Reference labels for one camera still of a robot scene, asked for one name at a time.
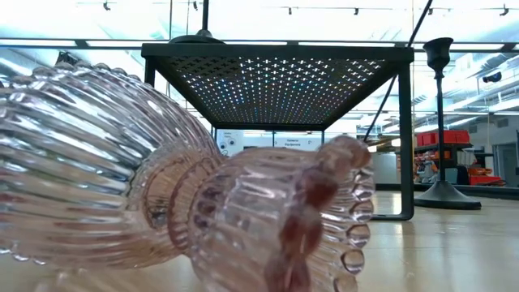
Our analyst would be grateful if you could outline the tall black candlestick holder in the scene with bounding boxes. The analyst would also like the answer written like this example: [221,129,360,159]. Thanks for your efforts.
[413,36,483,211]
[168,0,225,45]

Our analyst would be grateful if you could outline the pink glass candle holder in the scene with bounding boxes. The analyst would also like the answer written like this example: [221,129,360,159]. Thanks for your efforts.
[0,60,376,292]

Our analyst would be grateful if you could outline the black perforated metal shelf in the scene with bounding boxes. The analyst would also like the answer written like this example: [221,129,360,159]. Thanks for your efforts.
[139,42,415,222]

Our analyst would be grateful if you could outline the black shelving unit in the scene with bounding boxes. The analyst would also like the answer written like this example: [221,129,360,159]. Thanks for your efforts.
[413,141,474,186]

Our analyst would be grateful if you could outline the black spotlight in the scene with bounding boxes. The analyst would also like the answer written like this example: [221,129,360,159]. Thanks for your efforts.
[56,50,80,68]

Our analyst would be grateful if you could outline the orange red storage bins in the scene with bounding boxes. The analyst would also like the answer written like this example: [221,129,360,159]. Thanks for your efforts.
[468,166,506,187]

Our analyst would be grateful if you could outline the black aluminium table frame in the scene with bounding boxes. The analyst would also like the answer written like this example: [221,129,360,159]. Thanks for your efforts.
[375,182,519,200]

